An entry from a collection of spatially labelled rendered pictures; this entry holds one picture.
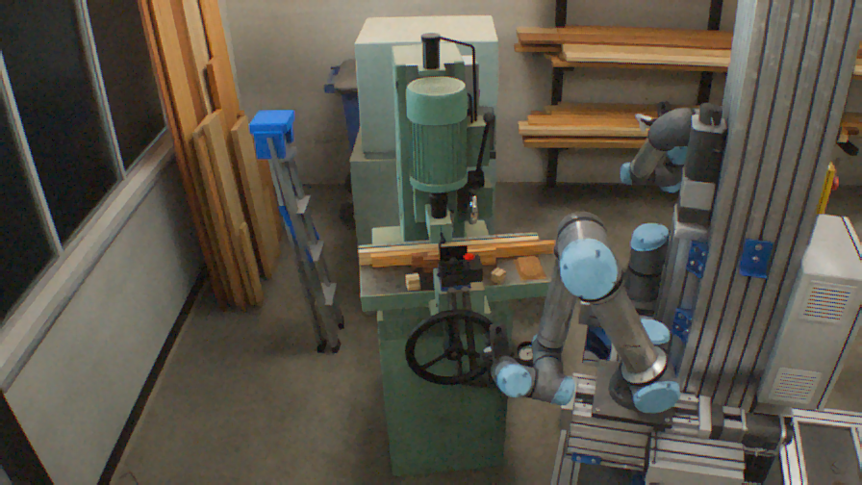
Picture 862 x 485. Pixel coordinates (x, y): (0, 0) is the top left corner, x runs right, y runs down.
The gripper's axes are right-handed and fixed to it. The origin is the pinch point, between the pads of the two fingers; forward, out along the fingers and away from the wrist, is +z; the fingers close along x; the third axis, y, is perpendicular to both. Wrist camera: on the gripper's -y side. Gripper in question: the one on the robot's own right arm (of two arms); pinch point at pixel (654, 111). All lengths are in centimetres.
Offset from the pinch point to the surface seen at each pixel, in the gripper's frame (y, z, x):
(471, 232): 34, -17, -75
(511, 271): 26, -58, -62
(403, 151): -11, -35, -92
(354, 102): 21, 116, -137
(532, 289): 29, -64, -56
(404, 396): 65, -70, -103
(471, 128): -15, -33, -69
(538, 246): 24, -48, -52
